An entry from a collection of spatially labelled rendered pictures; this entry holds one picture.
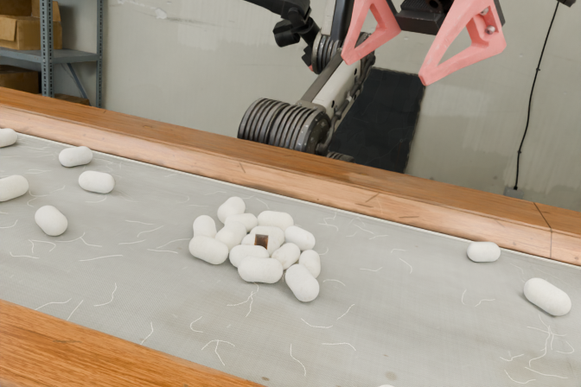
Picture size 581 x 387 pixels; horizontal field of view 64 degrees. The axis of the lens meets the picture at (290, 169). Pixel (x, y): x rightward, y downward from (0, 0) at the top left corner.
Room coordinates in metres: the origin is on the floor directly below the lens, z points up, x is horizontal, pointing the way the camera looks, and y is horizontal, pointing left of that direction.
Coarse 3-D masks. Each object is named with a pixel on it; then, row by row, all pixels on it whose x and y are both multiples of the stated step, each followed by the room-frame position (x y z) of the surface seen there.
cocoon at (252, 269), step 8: (240, 264) 0.31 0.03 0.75; (248, 264) 0.31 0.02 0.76; (256, 264) 0.31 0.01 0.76; (264, 264) 0.31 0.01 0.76; (272, 264) 0.31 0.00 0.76; (280, 264) 0.32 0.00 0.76; (240, 272) 0.31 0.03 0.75; (248, 272) 0.31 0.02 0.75; (256, 272) 0.31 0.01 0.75; (264, 272) 0.31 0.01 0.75; (272, 272) 0.31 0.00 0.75; (280, 272) 0.31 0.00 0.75; (248, 280) 0.31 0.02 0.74; (256, 280) 0.31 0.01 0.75; (264, 280) 0.31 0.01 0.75; (272, 280) 0.31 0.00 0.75
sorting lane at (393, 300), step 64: (64, 192) 0.42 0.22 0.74; (128, 192) 0.44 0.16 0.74; (192, 192) 0.47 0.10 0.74; (256, 192) 0.50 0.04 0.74; (0, 256) 0.30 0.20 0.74; (64, 256) 0.31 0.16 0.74; (128, 256) 0.32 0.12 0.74; (192, 256) 0.34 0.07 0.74; (320, 256) 0.37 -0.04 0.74; (384, 256) 0.39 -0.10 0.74; (448, 256) 0.41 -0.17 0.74; (512, 256) 0.43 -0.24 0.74; (128, 320) 0.25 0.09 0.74; (192, 320) 0.26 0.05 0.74; (256, 320) 0.27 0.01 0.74; (320, 320) 0.28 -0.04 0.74; (384, 320) 0.29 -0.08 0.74; (448, 320) 0.30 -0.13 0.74; (512, 320) 0.31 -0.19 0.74; (576, 320) 0.33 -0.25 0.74; (320, 384) 0.22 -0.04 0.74; (384, 384) 0.23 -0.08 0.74; (448, 384) 0.23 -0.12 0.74; (512, 384) 0.24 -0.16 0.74; (576, 384) 0.25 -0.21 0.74
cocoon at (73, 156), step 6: (66, 150) 0.49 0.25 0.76; (72, 150) 0.49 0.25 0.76; (78, 150) 0.49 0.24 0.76; (84, 150) 0.50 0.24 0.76; (90, 150) 0.51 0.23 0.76; (60, 156) 0.48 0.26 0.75; (66, 156) 0.48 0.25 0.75; (72, 156) 0.48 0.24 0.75; (78, 156) 0.49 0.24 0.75; (84, 156) 0.49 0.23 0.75; (90, 156) 0.50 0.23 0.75; (66, 162) 0.48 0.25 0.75; (72, 162) 0.48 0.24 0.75; (78, 162) 0.49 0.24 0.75; (84, 162) 0.50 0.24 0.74
